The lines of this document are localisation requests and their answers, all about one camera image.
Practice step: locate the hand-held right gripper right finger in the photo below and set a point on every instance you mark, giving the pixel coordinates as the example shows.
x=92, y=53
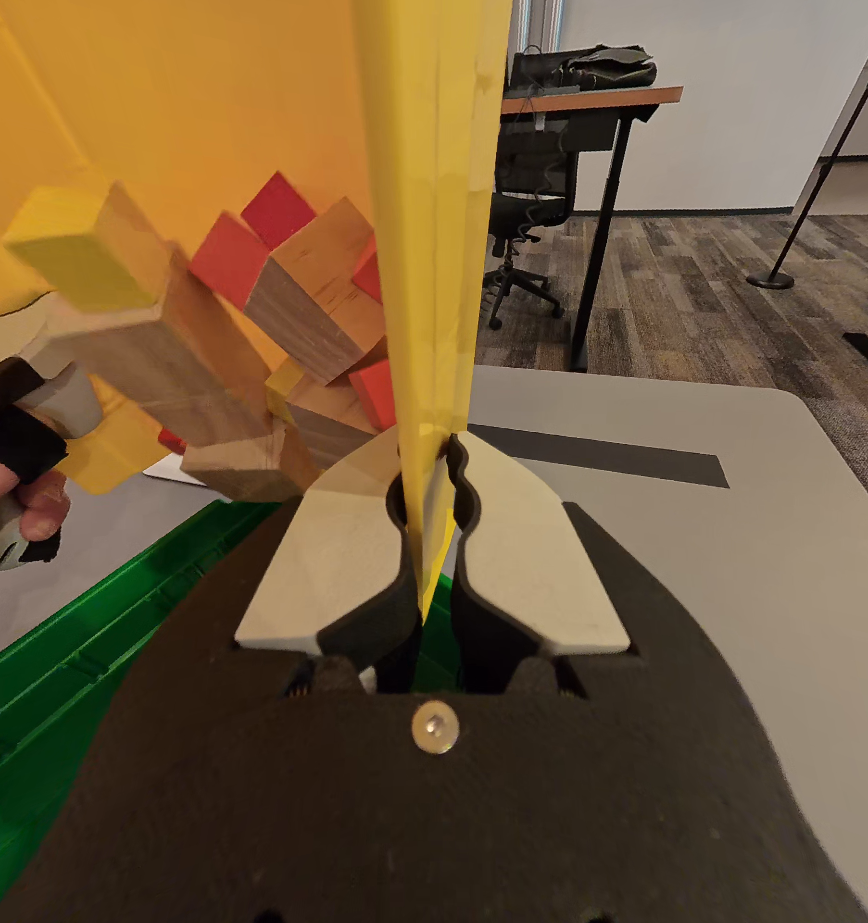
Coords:
x=535, y=570

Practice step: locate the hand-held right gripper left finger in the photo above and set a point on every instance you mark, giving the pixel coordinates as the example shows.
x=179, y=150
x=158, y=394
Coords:
x=333, y=562

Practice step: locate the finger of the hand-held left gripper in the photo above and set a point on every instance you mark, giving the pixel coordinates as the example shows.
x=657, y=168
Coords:
x=69, y=404

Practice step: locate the green plastic box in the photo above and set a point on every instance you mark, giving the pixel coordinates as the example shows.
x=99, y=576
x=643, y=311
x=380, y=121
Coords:
x=44, y=707

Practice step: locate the pile of wooden cubes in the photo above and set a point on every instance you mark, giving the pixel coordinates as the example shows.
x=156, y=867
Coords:
x=311, y=288

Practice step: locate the yellow plastic box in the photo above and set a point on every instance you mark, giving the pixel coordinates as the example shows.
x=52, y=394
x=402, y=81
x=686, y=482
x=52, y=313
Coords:
x=188, y=108

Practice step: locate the person's left hand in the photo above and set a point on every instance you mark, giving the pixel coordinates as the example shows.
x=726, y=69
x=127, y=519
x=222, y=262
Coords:
x=44, y=505

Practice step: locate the white paper sheet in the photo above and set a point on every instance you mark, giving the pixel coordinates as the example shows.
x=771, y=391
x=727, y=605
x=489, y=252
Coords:
x=181, y=472

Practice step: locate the black office chair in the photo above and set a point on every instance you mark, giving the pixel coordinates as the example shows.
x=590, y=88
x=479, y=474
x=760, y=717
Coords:
x=531, y=209

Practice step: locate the black floor stand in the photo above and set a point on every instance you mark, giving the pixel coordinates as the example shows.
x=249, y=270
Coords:
x=769, y=280

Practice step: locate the wooden top desk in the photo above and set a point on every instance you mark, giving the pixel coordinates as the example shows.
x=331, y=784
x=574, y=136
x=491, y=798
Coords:
x=600, y=97

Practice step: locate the black electronic device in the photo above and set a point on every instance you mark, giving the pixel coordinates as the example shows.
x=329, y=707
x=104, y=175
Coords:
x=535, y=72

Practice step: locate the dark bag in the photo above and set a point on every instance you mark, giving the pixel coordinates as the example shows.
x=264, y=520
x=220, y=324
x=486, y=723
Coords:
x=614, y=68

